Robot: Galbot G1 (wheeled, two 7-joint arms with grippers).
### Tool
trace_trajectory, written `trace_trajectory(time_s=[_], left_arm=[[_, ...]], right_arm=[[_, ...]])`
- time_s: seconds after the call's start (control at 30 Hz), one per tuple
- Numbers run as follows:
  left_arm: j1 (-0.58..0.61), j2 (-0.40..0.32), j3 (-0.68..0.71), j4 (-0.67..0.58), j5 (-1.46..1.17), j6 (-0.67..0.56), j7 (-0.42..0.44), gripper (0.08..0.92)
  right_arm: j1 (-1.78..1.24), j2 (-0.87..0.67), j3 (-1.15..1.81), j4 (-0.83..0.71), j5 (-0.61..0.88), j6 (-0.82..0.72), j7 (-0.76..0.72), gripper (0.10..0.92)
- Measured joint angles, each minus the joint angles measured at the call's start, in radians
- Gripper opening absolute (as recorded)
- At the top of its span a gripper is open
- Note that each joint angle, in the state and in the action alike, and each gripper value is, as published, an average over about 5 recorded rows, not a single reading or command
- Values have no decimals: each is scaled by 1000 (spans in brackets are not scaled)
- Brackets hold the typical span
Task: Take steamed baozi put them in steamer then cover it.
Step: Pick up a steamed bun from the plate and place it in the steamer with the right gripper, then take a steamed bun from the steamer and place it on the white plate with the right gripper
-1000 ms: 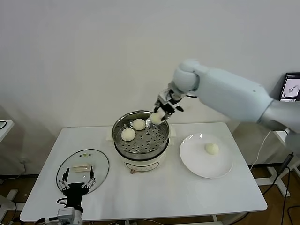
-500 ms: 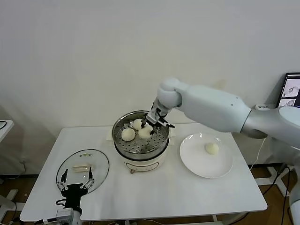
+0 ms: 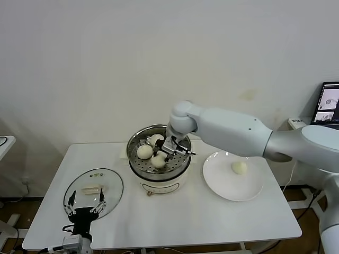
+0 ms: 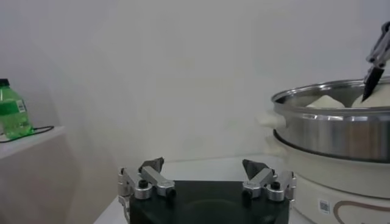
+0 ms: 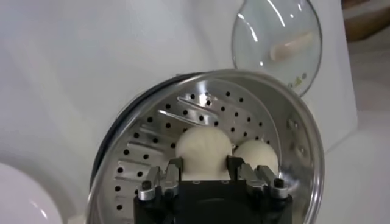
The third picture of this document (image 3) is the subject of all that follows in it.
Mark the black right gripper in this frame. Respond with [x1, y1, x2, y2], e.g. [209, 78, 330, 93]
[152, 139, 175, 164]

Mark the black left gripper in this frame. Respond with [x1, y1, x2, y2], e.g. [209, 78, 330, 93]
[63, 187, 107, 237]

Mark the white steamed baozi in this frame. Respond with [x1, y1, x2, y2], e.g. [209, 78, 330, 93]
[230, 161, 247, 175]
[137, 144, 154, 160]
[150, 155, 167, 169]
[150, 134, 165, 147]

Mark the stainless steel steamer basket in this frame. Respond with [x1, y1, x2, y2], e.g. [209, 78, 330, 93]
[126, 124, 192, 180]

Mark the cream electric cooking pot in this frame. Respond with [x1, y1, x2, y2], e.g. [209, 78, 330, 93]
[119, 142, 201, 198]

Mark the round glass pot lid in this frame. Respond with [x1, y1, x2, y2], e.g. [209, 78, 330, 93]
[63, 167, 124, 221]

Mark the white round plate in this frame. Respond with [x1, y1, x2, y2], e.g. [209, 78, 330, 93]
[202, 150, 264, 202]

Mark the white side table with laptop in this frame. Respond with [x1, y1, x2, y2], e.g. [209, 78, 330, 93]
[287, 116, 328, 223]

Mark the black laptop computer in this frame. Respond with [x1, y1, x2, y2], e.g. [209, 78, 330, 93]
[312, 82, 339, 130]

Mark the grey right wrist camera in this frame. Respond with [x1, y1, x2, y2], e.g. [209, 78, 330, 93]
[162, 136, 177, 155]

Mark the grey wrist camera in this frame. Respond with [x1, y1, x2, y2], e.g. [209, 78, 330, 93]
[162, 136, 177, 155]
[62, 236, 82, 250]

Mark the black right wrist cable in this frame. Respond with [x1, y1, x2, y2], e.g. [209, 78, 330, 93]
[174, 147, 198, 157]

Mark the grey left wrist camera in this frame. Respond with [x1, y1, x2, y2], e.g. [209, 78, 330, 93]
[62, 236, 82, 250]

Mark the black power cable with adapter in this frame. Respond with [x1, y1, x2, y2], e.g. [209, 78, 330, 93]
[296, 189, 322, 222]

